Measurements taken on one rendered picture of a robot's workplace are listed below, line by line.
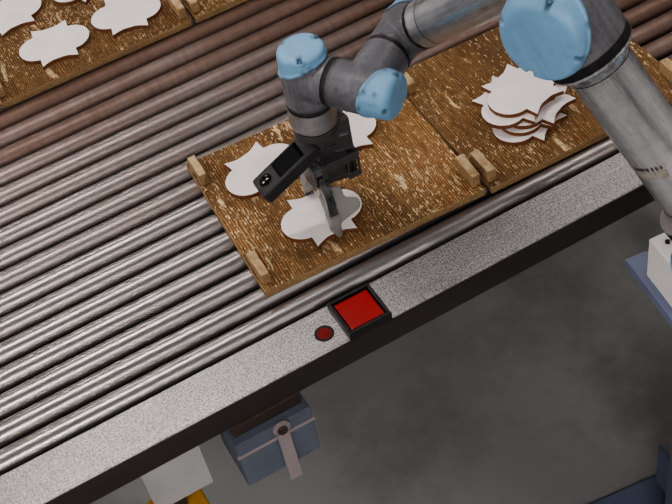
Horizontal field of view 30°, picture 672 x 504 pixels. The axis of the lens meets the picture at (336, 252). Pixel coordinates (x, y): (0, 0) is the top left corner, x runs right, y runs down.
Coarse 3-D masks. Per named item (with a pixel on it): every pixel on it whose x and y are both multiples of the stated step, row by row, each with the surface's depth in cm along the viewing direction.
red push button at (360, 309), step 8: (352, 296) 199; (360, 296) 199; (368, 296) 199; (344, 304) 198; (352, 304) 198; (360, 304) 198; (368, 304) 197; (376, 304) 197; (344, 312) 197; (352, 312) 197; (360, 312) 197; (368, 312) 196; (376, 312) 196; (344, 320) 196; (352, 320) 196; (360, 320) 196; (368, 320) 195; (352, 328) 195
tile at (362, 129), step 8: (344, 112) 225; (352, 120) 224; (360, 120) 223; (368, 120) 223; (352, 128) 222; (360, 128) 222; (368, 128) 222; (376, 128) 223; (352, 136) 221; (360, 136) 221; (368, 136) 221; (360, 144) 219; (368, 144) 219
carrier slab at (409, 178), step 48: (240, 144) 225; (288, 144) 223; (384, 144) 220; (432, 144) 218; (288, 192) 215; (384, 192) 212; (432, 192) 210; (480, 192) 210; (240, 240) 209; (288, 240) 208; (336, 240) 206; (384, 240) 206
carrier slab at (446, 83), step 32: (416, 64) 233; (448, 64) 231; (480, 64) 230; (512, 64) 229; (416, 96) 227; (448, 96) 226; (576, 96) 221; (448, 128) 220; (480, 128) 219; (576, 128) 216; (512, 160) 213; (544, 160) 212
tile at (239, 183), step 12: (276, 144) 222; (252, 156) 221; (264, 156) 221; (276, 156) 220; (228, 168) 221; (240, 168) 219; (252, 168) 219; (264, 168) 219; (228, 180) 218; (240, 180) 218; (252, 180) 217; (228, 192) 217; (240, 192) 216; (252, 192) 215
